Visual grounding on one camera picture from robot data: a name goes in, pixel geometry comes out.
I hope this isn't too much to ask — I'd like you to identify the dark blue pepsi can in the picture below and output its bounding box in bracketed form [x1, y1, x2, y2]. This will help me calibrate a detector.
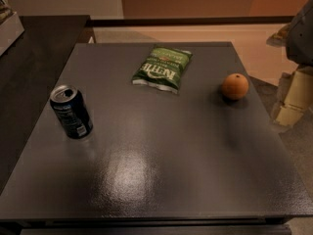
[50, 85, 93, 139]

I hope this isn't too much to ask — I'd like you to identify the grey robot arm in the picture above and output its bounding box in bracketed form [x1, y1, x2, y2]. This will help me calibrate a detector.
[267, 0, 313, 127]

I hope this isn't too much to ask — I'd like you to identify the green jalapeno chip bag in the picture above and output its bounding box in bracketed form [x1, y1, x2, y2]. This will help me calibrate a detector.
[131, 45, 193, 94]

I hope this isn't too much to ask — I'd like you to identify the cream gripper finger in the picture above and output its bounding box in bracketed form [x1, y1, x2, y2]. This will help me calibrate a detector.
[271, 66, 313, 127]

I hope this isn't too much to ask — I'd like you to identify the orange fruit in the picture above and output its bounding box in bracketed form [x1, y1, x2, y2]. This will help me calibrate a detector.
[221, 73, 249, 100]

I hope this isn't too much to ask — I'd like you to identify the white box on side table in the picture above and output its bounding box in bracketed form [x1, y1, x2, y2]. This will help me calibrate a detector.
[0, 13, 24, 56]

